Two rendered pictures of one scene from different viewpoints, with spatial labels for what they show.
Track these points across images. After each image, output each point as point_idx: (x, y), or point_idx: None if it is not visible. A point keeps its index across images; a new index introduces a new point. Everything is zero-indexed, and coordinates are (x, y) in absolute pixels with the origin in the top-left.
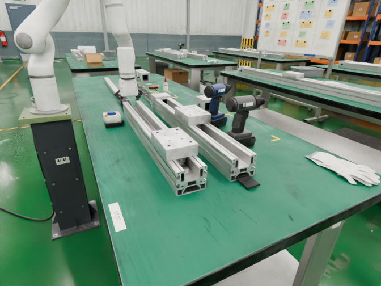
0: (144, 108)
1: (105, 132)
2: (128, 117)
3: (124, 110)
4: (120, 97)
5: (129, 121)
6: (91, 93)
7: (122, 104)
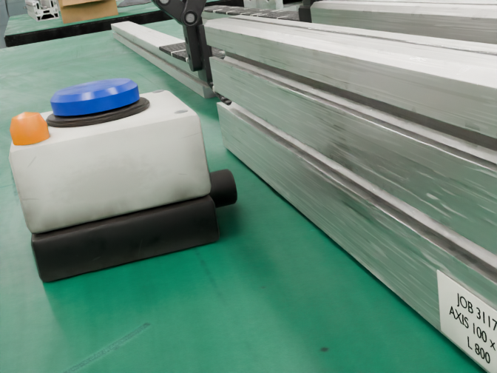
0: (450, 4)
1: (18, 345)
2: (274, 135)
3: (225, 89)
4: (183, 1)
5: (296, 178)
6: (41, 75)
7: (205, 50)
